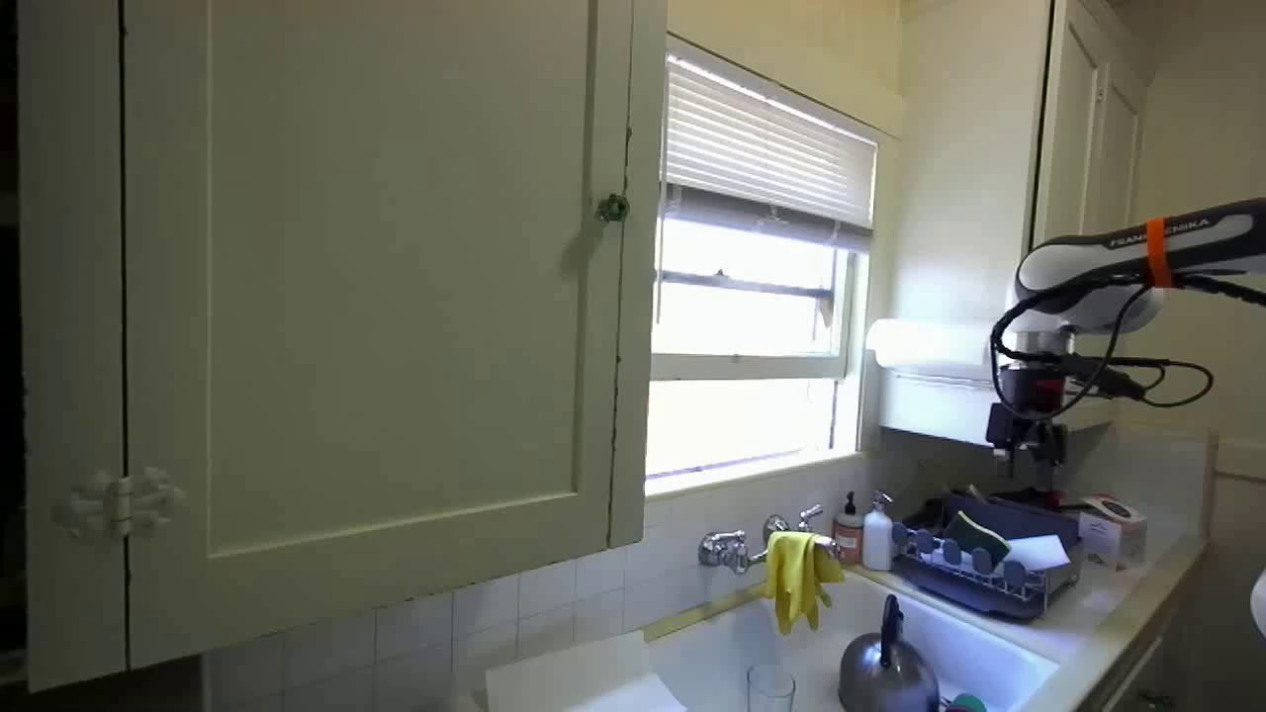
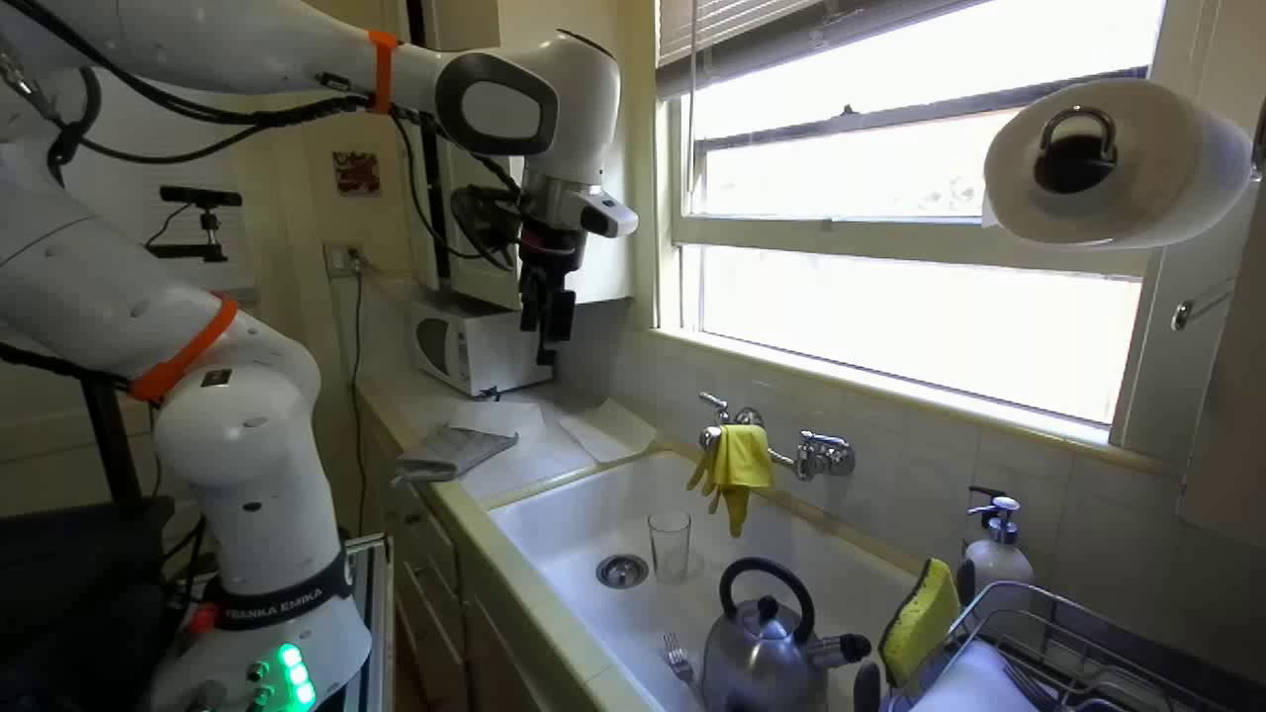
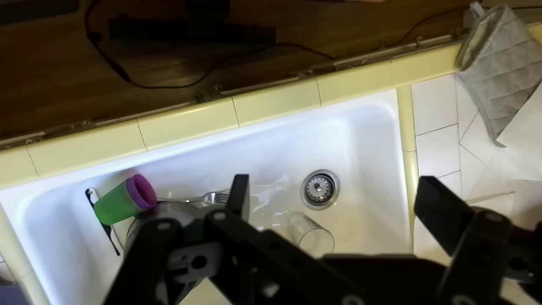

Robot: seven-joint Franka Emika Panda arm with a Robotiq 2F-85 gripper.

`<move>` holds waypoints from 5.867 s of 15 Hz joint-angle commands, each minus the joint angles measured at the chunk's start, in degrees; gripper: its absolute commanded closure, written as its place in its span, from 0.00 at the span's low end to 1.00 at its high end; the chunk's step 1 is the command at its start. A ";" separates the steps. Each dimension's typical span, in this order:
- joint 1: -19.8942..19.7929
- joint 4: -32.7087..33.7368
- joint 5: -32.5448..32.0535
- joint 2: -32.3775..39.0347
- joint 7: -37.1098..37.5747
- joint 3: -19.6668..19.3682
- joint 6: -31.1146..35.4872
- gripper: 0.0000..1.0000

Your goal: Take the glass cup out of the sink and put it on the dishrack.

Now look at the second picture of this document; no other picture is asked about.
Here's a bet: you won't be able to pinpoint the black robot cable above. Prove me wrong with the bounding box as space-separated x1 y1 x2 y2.
9 0 447 170

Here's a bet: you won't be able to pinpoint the white microwave oven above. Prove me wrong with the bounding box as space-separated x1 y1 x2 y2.
406 293 558 399

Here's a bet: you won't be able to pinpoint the white kitchen sink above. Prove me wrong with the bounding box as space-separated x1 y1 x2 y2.
488 447 930 712

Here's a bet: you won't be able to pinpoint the white paper towel roll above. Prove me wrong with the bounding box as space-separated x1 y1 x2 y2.
981 74 1262 256

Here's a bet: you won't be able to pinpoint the steel kettle with black handle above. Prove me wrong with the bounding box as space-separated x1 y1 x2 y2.
692 554 874 712

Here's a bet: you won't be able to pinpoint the yellow cloth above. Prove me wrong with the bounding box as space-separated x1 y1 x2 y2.
684 421 781 543

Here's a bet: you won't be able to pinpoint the black paper towel holder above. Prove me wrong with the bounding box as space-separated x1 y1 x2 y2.
1027 104 1125 199

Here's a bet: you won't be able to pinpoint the metal wire dishrack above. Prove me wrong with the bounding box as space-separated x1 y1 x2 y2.
937 579 1266 712

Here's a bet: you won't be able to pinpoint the black robot stand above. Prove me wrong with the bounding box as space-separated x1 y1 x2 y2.
0 335 183 712

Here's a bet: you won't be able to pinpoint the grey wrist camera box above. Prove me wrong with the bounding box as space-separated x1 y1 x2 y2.
574 185 641 241

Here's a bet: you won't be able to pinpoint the white wall outlet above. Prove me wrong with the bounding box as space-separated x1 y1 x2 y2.
322 241 373 282

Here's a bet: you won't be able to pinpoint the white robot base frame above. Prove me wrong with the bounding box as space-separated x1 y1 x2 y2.
335 531 399 712

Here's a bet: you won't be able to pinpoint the white flat counter board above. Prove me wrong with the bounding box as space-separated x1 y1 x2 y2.
542 393 659 473

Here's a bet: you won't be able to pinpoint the clear glass cup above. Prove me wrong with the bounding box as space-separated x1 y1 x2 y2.
643 505 699 589

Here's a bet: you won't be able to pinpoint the white window blind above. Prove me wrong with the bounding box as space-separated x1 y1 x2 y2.
651 0 856 70

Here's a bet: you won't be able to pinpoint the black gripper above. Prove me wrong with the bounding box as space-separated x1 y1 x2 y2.
514 216 585 368

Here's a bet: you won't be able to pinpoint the grey folded cloth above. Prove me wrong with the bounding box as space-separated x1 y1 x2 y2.
393 421 522 485

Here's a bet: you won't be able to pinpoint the white paper towel sheet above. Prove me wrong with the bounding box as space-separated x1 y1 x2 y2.
905 638 1048 712

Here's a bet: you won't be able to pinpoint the cream base cabinet drawers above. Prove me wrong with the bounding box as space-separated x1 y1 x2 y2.
351 393 566 712

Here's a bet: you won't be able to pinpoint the black camera on stand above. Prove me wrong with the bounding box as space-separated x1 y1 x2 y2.
148 183 249 270

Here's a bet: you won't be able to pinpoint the metal sink drain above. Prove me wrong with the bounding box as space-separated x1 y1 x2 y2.
592 550 651 593

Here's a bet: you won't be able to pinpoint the white framed window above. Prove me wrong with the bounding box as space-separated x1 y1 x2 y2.
651 0 1171 447

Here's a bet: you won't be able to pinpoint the white pump soap bottle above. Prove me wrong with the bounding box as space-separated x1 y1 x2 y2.
952 484 1035 613

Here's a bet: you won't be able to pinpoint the chrome wall faucet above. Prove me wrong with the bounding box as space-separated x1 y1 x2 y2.
692 389 857 484

